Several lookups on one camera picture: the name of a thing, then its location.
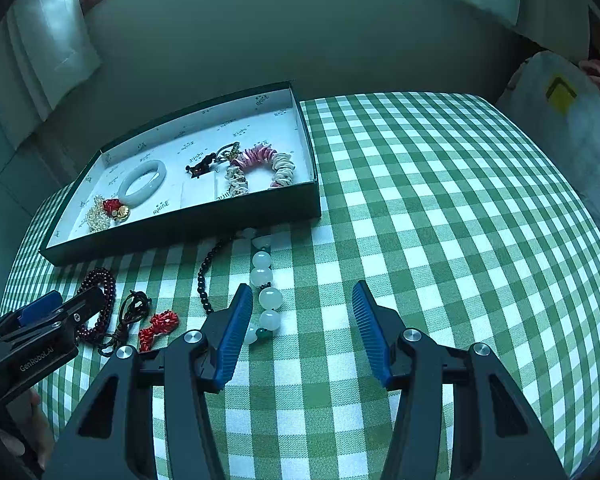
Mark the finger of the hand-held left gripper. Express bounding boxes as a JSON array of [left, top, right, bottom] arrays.
[[0, 290, 64, 337], [10, 287, 106, 341]]

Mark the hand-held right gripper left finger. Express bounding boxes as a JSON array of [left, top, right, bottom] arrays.
[[42, 282, 255, 480]]

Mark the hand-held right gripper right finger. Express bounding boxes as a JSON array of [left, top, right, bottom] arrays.
[[351, 280, 568, 480]]

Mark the dark red bead bracelet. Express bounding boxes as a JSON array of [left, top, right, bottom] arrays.
[[75, 267, 117, 345]]

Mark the black and white bead necklace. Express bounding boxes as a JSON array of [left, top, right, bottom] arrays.
[[196, 227, 283, 346]]

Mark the white pearl bracelet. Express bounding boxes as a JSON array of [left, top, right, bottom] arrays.
[[85, 195, 112, 233]]

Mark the red knot gold lock charm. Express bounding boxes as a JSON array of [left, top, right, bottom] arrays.
[[102, 199, 131, 221]]

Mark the dark green box white lining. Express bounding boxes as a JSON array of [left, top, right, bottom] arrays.
[[39, 81, 323, 267]]

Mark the white jade bangle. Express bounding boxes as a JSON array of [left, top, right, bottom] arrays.
[[117, 159, 168, 206]]

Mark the gold chain ornament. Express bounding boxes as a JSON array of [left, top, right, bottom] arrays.
[[214, 142, 252, 202]]

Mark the white tooth pendant black cord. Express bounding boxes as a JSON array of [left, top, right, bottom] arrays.
[[185, 152, 221, 201]]

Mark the pink and white shell bracelet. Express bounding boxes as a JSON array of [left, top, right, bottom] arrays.
[[230, 144, 297, 190]]

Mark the person's left hand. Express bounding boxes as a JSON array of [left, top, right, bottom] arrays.
[[0, 390, 56, 468]]

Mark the red knot charm gold figurine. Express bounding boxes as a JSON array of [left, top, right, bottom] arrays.
[[137, 310, 180, 353]]

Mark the green checked tablecloth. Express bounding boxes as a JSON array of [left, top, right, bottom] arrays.
[[0, 91, 600, 480]]

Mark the white bag yellow mark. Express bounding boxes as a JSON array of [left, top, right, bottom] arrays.
[[495, 50, 600, 241]]

